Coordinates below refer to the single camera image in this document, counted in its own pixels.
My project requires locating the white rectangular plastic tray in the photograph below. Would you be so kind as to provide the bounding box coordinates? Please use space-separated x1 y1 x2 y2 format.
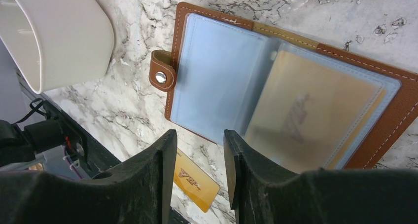
0 0 114 94

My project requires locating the brown leather card holder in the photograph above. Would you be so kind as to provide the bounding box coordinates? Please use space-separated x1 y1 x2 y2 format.
149 2 418 172

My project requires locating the gold credit card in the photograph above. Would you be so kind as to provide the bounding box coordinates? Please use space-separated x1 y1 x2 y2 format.
245 50 386 173

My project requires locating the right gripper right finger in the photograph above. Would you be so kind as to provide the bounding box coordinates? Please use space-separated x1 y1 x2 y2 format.
224 130 418 224

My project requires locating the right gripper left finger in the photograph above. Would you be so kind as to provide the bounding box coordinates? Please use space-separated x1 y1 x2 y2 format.
0 129 177 224

